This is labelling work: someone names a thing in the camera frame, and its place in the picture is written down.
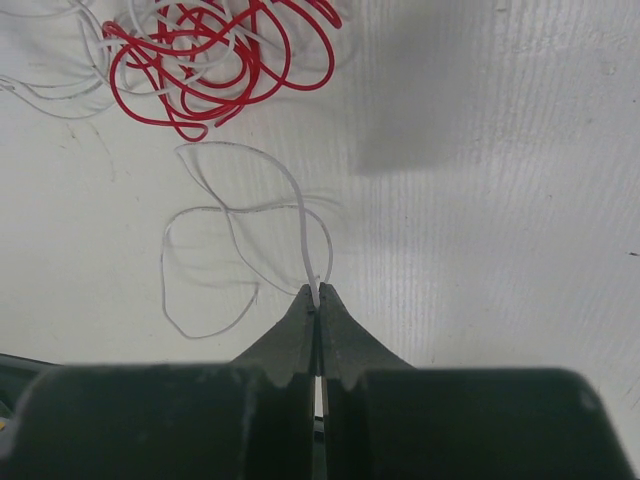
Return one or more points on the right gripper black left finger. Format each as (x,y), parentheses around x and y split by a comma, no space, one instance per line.
(251,418)

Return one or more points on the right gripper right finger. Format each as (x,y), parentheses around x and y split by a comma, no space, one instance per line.
(385,419)

